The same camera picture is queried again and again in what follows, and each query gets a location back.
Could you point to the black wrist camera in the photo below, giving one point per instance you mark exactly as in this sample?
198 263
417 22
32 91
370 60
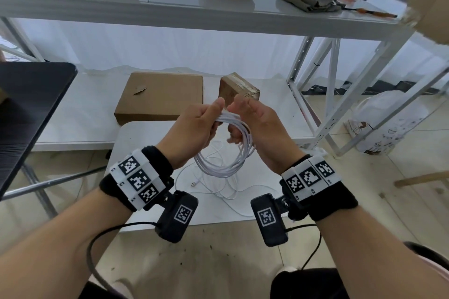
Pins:
179 216
268 220

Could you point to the person's left thumb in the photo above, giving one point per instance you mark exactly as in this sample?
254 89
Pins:
210 106

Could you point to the person's right thumb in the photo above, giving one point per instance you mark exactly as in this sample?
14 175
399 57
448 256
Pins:
243 104

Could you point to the person's black trousers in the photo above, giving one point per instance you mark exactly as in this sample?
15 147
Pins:
308 284

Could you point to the wooden stick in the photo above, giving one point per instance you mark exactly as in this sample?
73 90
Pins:
421 179

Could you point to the person's right hand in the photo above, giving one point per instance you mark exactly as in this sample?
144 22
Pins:
270 130

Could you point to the small taped cardboard box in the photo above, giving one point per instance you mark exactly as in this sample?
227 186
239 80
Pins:
236 90

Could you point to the black table with metal legs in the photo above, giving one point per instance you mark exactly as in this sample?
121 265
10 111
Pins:
28 109

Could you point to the person's left hand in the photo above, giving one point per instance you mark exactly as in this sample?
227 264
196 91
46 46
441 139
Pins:
191 127

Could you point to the white metal shelf rack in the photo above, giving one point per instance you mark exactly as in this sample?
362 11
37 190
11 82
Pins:
196 8

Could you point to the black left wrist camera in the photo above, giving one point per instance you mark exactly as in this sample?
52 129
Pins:
179 216

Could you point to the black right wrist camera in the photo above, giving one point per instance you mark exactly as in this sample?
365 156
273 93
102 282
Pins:
268 220

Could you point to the open light cardboard box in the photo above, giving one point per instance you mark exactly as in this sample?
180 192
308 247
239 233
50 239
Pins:
429 1

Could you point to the person's left forearm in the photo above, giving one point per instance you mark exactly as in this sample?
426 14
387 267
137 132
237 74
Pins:
59 246

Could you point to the wristband with marker blocks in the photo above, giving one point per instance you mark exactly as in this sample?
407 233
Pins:
138 179
308 181

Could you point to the flat brown cardboard box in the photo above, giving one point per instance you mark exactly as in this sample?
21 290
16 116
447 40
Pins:
159 97

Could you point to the white printed plastic bag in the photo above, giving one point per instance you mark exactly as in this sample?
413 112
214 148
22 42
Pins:
389 123

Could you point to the right wristband with marker blocks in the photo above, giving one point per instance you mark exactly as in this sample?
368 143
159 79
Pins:
308 181

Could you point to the left wristband with marker blocks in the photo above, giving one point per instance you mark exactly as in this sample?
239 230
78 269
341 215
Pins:
138 179

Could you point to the person's right forearm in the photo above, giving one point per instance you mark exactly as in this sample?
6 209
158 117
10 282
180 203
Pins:
371 253

